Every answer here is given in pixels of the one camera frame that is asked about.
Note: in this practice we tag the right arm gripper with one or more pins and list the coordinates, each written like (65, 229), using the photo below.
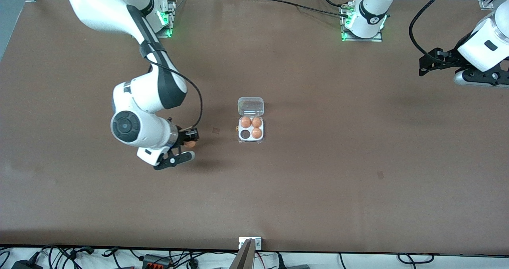
(183, 137)

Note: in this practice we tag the brown egg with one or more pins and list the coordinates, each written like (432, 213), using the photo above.
(191, 144)
(245, 121)
(257, 121)
(257, 133)

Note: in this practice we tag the clear plastic egg box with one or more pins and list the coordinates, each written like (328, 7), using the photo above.
(250, 106)

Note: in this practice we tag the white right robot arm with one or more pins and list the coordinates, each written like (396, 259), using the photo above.
(95, 6)

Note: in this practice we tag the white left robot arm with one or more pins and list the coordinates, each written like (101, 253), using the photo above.
(370, 18)

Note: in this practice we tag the black connector orange levers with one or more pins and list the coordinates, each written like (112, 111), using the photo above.
(155, 261)

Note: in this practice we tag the black power adapter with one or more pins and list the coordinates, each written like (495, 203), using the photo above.
(24, 265)

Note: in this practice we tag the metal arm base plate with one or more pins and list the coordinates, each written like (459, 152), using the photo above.
(377, 36)
(170, 18)

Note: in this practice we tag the metal pole bracket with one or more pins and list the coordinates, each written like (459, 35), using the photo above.
(258, 243)

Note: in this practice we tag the grey camera pole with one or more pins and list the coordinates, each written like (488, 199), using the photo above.
(244, 259)

